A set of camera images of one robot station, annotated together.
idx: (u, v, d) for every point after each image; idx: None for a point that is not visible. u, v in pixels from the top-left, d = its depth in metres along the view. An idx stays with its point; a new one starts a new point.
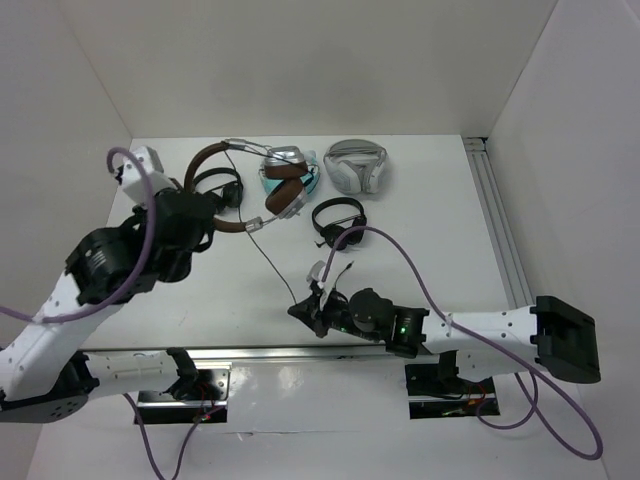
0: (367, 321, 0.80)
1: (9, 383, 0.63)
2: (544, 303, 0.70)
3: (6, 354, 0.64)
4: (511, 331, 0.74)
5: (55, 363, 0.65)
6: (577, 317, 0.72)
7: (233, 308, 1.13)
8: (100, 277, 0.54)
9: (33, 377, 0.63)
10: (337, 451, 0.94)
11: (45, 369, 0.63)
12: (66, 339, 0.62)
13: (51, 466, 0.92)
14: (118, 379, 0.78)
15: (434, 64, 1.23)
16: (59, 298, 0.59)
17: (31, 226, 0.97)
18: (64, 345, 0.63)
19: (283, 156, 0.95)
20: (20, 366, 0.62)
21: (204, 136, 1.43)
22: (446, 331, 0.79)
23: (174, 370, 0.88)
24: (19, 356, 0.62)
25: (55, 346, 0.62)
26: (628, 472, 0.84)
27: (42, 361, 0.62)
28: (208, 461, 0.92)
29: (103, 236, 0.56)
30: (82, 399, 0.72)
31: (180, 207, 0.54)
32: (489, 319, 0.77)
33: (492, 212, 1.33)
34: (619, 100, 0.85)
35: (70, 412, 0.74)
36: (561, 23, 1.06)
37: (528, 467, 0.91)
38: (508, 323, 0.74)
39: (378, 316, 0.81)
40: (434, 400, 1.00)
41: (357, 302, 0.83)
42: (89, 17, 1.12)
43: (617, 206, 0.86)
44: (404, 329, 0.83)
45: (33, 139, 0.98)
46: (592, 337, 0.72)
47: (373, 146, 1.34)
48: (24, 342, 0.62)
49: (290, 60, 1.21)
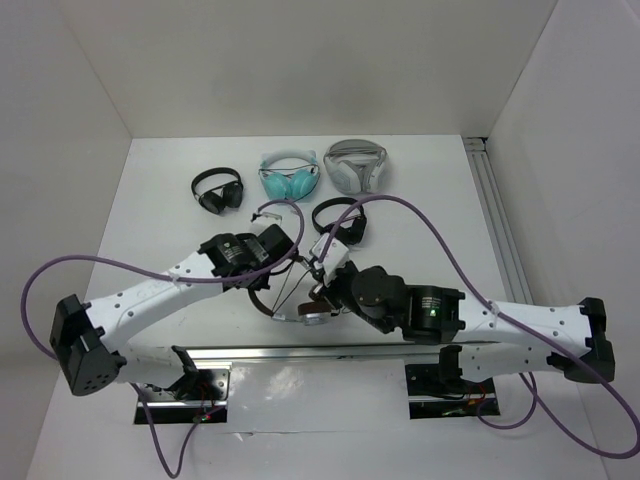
0: (375, 303, 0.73)
1: (110, 323, 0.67)
2: (595, 304, 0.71)
3: (107, 300, 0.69)
4: (565, 329, 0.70)
5: (142, 324, 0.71)
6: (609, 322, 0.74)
7: (233, 308, 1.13)
8: (231, 264, 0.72)
9: (131, 326, 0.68)
10: (337, 451, 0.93)
11: (138, 324, 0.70)
12: (176, 302, 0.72)
13: (50, 465, 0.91)
14: (137, 363, 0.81)
15: (434, 65, 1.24)
16: (191, 266, 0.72)
17: (31, 226, 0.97)
18: (169, 308, 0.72)
19: None
20: (131, 311, 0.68)
21: (204, 135, 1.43)
22: (490, 321, 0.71)
23: (179, 364, 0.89)
24: (130, 302, 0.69)
25: (167, 305, 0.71)
26: (628, 471, 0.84)
27: (145, 315, 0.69)
28: (207, 461, 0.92)
29: (228, 238, 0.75)
30: (115, 375, 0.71)
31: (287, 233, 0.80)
32: (538, 314, 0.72)
33: (492, 212, 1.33)
34: (620, 102, 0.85)
35: (101, 387, 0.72)
36: (561, 24, 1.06)
37: (529, 467, 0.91)
38: (560, 321, 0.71)
39: (388, 297, 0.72)
40: (433, 400, 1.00)
41: (366, 284, 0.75)
42: (89, 17, 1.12)
43: (616, 206, 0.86)
44: (434, 310, 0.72)
45: (33, 140, 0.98)
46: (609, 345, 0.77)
47: (373, 146, 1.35)
48: (139, 293, 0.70)
49: (290, 61, 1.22)
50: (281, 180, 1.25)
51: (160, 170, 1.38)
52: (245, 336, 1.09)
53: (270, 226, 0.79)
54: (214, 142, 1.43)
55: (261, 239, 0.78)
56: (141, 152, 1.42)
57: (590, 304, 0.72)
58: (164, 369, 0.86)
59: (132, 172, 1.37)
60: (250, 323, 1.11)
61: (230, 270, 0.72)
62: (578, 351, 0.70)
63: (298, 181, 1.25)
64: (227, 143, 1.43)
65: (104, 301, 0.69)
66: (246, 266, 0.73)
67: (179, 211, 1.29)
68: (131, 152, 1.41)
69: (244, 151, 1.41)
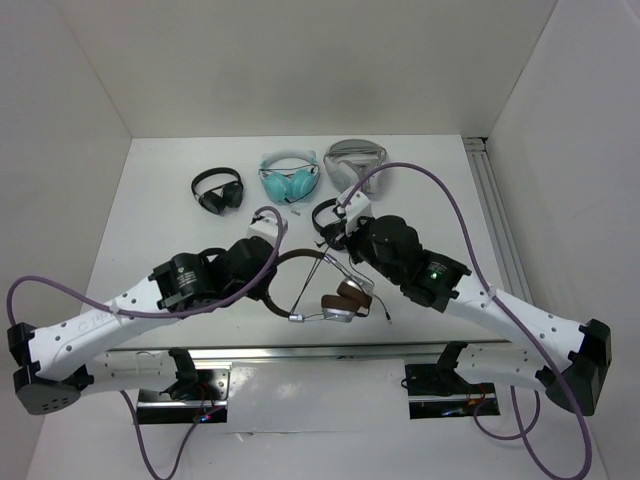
0: (383, 244, 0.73)
1: (48, 357, 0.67)
2: (599, 329, 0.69)
3: (50, 332, 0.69)
4: (553, 336, 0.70)
5: (87, 355, 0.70)
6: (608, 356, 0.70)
7: (232, 308, 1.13)
8: (184, 293, 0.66)
9: (70, 360, 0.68)
10: (337, 451, 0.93)
11: (83, 355, 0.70)
12: (121, 334, 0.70)
13: (50, 466, 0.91)
14: (113, 377, 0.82)
15: (434, 65, 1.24)
16: (135, 296, 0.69)
17: (31, 226, 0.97)
18: (115, 340, 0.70)
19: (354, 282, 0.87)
20: (69, 346, 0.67)
21: (203, 136, 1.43)
22: (482, 301, 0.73)
23: (172, 372, 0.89)
24: (71, 336, 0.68)
25: (110, 338, 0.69)
26: (628, 473, 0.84)
27: (86, 348, 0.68)
28: (208, 461, 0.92)
29: (187, 260, 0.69)
30: (76, 396, 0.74)
31: (255, 253, 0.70)
32: (533, 314, 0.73)
33: (492, 212, 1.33)
34: (619, 102, 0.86)
35: (65, 407, 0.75)
36: (561, 24, 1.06)
37: (529, 468, 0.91)
38: (552, 327, 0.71)
39: (397, 241, 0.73)
40: (434, 400, 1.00)
41: (384, 225, 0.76)
42: (89, 18, 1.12)
43: (616, 206, 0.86)
44: (436, 274, 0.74)
45: (33, 139, 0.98)
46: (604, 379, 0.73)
47: (373, 147, 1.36)
48: (80, 326, 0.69)
49: (289, 60, 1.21)
50: (281, 180, 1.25)
51: (160, 171, 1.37)
52: (245, 336, 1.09)
53: (239, 243, 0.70)
54: (214, 142, 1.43)
55: (228, 259, 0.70)
56: (141, 152, 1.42)
57: (592, 325, 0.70)
58: (155, 377, 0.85)
59: (132, 173, 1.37)
60: (250, 323, 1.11)
61: (180, 302, 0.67)
62: (560, 362, 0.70)
63: (299, 181, 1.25)
64: (226, 143, 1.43)
65: (47, 332, 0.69)
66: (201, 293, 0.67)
67: (179, 211, 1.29)
68: (131, 153, 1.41)
69: (244, 151, 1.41)
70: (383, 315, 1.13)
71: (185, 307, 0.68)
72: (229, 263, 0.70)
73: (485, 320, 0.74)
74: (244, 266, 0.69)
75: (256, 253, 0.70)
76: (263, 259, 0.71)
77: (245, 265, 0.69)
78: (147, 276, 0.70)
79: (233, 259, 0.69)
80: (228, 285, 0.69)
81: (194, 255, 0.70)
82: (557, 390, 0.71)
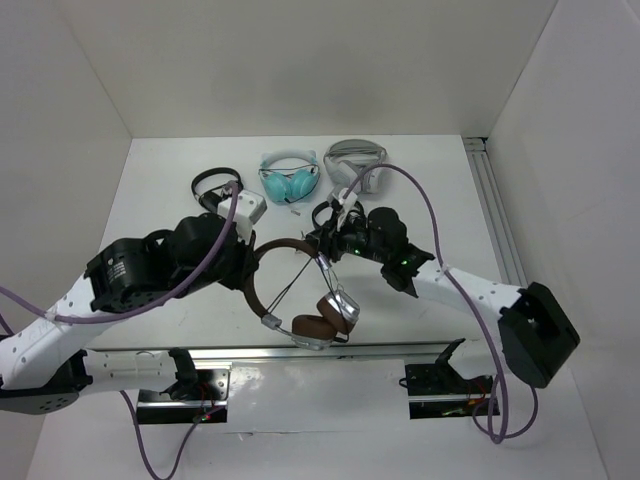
0: (376, 230, 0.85)
1: (9, 370, 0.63)
2: (534, 288, 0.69)
3: (11, 343, 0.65)
4: (490, 296, 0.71)
5: (50, 364, 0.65)
6: (561, 322, 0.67)
7: (232, 308, 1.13)
8: (118, 289, 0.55)
9: (29, 371, 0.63)
10: (336, 451, 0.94)
11: (45, 364, 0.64)
12: (72, 339, 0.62)
13: (49, 467, 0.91)
14: (112, 378, 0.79)
15: (434, 65, 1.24)
16: (73, 298, 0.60)
17: (32, 227, 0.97)
18: (69, 344, 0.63)
19: (345, 306, 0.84)
20: (23, 357, 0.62)
21: (204, 136, 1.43)
22: (437, 277, 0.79)
23: (172, 372, 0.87)
24: (24, 347, 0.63)
25: (61, 344, 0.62)
26: (628, 473, 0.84)
27: (40, 359, 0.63)
28: (207, 461, 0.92)
29: (125, 247, 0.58)
30: (73, 396, 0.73)
31: (204, 232, 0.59)
32: (478, 281, 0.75)
33: (492, 212, 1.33)
34: (619, 101, 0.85)
35: (59, 408, 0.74)
36: (561, 24, 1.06)
37: (529, 468, 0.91)
38: (491, 289, 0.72)
39: (387, 229, 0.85)
40: (434, 400, 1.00)
41: (379, 214, 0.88)
42: (88, 17, 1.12)
43: (616, 205, 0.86)
44: (406, 261, 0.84)
45: (33, 139, 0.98)
46: (568, 353, 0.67)
47: (373, 146, 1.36)
48: (31, 335, 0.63)
49: (289, 60, 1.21)
50: (281, 180, 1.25)
51: (160, 171, 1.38)
52: (245, 335, 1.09)
53: (183, 222, 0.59)
54: (214, 142, 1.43)
55: (172, 243, 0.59)
56: (141, 152, 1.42)
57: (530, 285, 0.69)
58: (155, 377, 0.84)
59: (131, 173, 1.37)
60: (250, 324, 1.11)
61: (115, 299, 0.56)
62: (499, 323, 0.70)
63: (298, 181, 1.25)
64: (227, 144, 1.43)
65: (10, 343, 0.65)
66: (137, 285, 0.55)
67: (179, 211, 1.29)
68: (131, 153, 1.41)
69: (244, 151, 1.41)
70: (382, 315, 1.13)
71: (124, 304, 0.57)
72: (175, 246, 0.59)
73: (445, 296, 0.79)
74: (190, 250, 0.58)
75: (204, 233, 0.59)
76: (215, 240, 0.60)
77: (191, 248, 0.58)
78: (82, 273, 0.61)
79: (177, 242, 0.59)
80: (175, 273, 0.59)
81: (136, 240, 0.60)
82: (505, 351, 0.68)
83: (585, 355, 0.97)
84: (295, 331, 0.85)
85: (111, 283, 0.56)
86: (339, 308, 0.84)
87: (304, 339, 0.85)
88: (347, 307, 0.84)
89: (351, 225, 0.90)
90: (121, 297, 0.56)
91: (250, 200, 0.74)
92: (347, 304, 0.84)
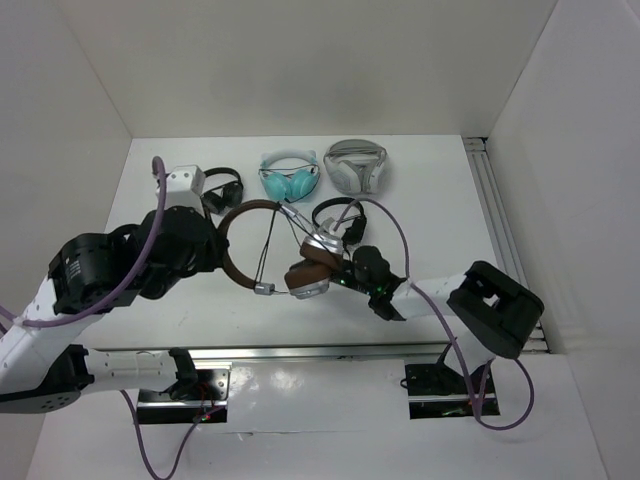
0: (362, 269, 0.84)
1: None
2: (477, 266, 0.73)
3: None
4: (444, 287, 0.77)
5: (37, 367, 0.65)
6: (511, 288, 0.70)
7: (232, 308, 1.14)
8: (77, 288, 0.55)
9: (13, 375, 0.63)
10: (336, 450, 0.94)
11: (27, 369, 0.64)
12: (48, 342, 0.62)
13: (48, 467, 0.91)
14: (113, 377, 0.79)
15: (434, 64, 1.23)
16: (39, 301, 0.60)
17: (31, 226, 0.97)
18: (47, 347, 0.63)
19: (326, 242, 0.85)
20: (4, 363, 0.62)
21: (204, 136, 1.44)
22: (405, 290, 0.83)
23: (173, 372, 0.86)
24: (2, 354, 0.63)
25: (39, 348, 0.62)
26: (628, 472, 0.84)
27: (22, 363, 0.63)
28: (208, 461, 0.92)
29: (83, 243, 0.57)
30: (73, 396, 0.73)
31: (168, 229, 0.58)
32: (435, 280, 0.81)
33: (492, 213, 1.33)
34: (619, 101, 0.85)
35: (63, 405, 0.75)
36: (561, 24, 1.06)
37: (528, 469, 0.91)
38: (444, 281, 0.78)
39: (374, 268, 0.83)
40: (434, 400, 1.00)
41: (364, 250, 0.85)
42: (88, 17, 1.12)
43: (616, 206, 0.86)
44: (385, 289, 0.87)
45: (33, 139, 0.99)
46: (533, 314, 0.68)
47: (373, 146, 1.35)
48: (7, 341, 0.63)
49: (289, 60, 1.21)
50: (280, 180, 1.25)
51: None
52: (246, 336, 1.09)
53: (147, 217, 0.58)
54: (214, 142, 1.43)
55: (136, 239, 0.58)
56: (141, 152, 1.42)
57: (472, 267, 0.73)
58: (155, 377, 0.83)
59: (131, 172, 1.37)
60: (250, 325, 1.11)
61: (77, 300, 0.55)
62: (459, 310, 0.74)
63: (298, 181, 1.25)
64: (227, 144, 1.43)
65: None
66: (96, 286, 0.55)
67: None
68: (131, 153, 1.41)
69: (245, 151, 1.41)
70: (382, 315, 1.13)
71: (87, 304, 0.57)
72: (138, 244, 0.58)
73: (419, 306, 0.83)
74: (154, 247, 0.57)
75: (167, 229, 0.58)
76: (180, 236, 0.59)
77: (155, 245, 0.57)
78: (45, 274, 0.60)
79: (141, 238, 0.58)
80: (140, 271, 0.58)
81: (99, 236, 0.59)
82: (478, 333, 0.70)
83: (585, 355, 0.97)
84: (291, 284, 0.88)
85: (70, 282, 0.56)
86: (320, 245, 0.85)
87: (305, 289, 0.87)
88: (328, 242, 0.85)
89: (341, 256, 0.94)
90: (82, 297, 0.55)
91: (185, 173, 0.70)
92: (327, 240, 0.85)
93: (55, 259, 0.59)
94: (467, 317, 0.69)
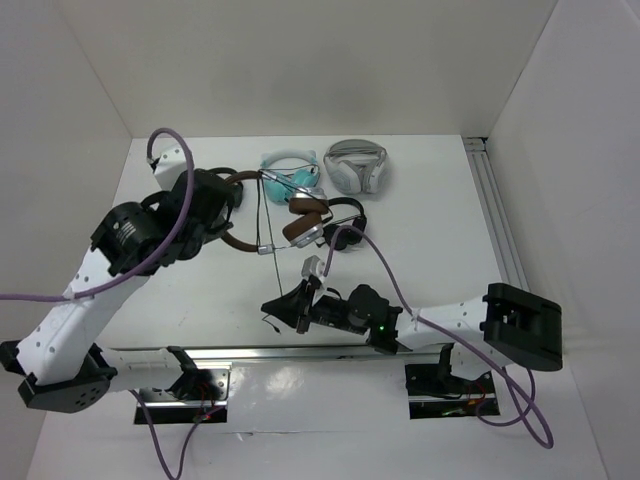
0: (364, 317, 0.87)
1: (38, 364, 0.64)
2: (495, 290, 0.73)
3: (31, 340, 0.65)
4: (465, 319, 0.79)
5: (83, 347, 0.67)
6: (534, 303, 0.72)
7: (232, 308, 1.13)
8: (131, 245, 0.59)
9: (63, 357, 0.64)
10: (336, 451, 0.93)
11: (73, 351, 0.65)
12: (98, 314, 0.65)
13: (48, 468, 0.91)
14: (130, 370, 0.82)
15: (434, 64, 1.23)
16: (87, 273, 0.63)
17: (30, 226, 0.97)
18: (94, 322, 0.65)
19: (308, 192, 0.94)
20: (51, 347, 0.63)
21: (204, 136, 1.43)
22: (415, 326, 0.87)
23: (178, 364, 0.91)
24: (48, 338, 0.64)
25: (88, 323, 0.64)
26: (628, 473, 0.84)
27: (72, 341, 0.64)
28: (207, 461, 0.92)
29: (128, 209, 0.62)
30: (105, 385, 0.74)
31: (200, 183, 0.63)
32: (448, 310, 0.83)
33: (492, 212, 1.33)
34: (619, 101, 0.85)
35: (93, 402, 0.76)
36: (562, 24, 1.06)
37: (528, 469, 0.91)
38: (463, 312, 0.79)
39: (375, 315, 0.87)
40: (433, 400, 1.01)
41: (360, 297, 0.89)
42: (88, 16, 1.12)
43: (616, 206, 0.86)
44: (383, 326, 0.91)
45: (33, 138, 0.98)
46: (558, 320, 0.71)
47: (373, 146, 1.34)
48: (52, 324, 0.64)
49: (289, 60, 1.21)
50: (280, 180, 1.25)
51: None
52: (245, 336, 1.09)
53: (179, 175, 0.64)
54: (214, 142, 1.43)
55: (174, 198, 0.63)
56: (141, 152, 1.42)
57: (488, 292, 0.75)
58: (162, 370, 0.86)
59: (131, 173, 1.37)
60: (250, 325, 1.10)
61: (132, 257, 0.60)
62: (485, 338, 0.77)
63: (298, 181, 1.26)
64: (227, 144, 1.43)
65: (28, 342, 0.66)
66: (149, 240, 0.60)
67: None
68: (131, 153, 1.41)
69: (244, 151, 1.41)
70: None
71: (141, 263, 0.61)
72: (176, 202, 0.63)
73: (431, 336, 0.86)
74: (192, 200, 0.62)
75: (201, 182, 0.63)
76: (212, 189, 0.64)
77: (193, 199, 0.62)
78: (88, 248, 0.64)
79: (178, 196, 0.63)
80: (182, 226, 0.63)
81: (135, 203, 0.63)
82: (516, 357, 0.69)
83: (585, 355, 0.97)
84: (294, 231, 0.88)
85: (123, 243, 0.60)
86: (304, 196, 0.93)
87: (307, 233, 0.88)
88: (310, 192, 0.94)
89: (327, 299, 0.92)
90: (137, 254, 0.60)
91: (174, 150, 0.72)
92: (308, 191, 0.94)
93: (96, 232, 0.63)
94: (505, 348, 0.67)
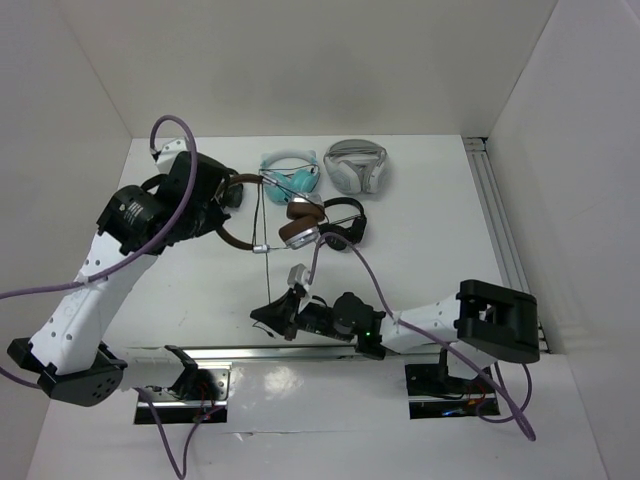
0: (349, 324, 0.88)
1: (57, 353, 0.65)
2: (467, 288, 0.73)
3: (44, 332, 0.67)
4: (441, 318, 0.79)
5: (97, 333, 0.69)
6: (508, 297, 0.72)
7: (232, 308, 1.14)
8: (139, 224, 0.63)
9: (81, 342, 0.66)
10: (337, 451, 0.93)
11: (90, 336, 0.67)
12: (111, 297, 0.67)
13: (48, 469, 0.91)
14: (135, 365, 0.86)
15: (435, 64, 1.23)
16: (98, 257, 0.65)
17: (31, 226, 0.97)
18: (108, 304, 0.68)
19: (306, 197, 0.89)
20: (68, 334, 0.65)
21: (204, 136, 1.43)
22: (397, 329, 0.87)
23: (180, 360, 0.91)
24: (64, 326, 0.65)
25: (102, 306, 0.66)
26: (629, 473, 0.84)
27: (88, 324, 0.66)
28: (208, 461, 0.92)
29: (131, 192, 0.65)
30: (120, 377, 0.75)
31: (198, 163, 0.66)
32: (426, 311, 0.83)
33: (492, 212, 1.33)
34: (620, 101, 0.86)
35: (103, 398, 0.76)
36: (562, 24, 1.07)
37: (528, 469, 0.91)
38: (439, 311, 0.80)
39: (358, 321, 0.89)
40: (434, 400, 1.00)
41: (343, 304, 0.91)
42: (88, 16, 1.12)
43: (616, 206, 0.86)
44: (369, 332, 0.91)
45: (33, 138, 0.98)
46: (534, 311, 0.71)
47: (373, 146, 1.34)
48: (66, 312, 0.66)
49: (289, 60, 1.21)
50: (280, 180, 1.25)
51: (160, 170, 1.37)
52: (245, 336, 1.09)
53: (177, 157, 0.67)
54: (214, 142, 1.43)
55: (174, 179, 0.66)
56: (141, 152, 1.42)
57: (460, 290, 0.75)
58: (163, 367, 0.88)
59: (131, 173, 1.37)
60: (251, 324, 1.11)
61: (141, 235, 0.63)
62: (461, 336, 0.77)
63: (298, 181, 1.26)
64: (227, 144, 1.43)
65: (41, 335, 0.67)
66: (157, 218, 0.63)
67: None
68: (131, 153, 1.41)
69: (244, 151, 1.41)
70: None
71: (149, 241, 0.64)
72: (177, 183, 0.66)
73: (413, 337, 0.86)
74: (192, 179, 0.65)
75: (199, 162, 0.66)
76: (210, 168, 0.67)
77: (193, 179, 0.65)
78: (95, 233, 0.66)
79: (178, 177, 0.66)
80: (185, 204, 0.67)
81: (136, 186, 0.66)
82: (490, 350, 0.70)
83: (585, 355, 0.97)
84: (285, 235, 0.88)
85: (130, 224, 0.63)
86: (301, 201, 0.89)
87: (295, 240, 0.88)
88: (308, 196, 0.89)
89: (313, 306, 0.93)
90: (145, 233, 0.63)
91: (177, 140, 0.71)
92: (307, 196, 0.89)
93: (102, 215, 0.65)
94: (479, 343, 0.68)
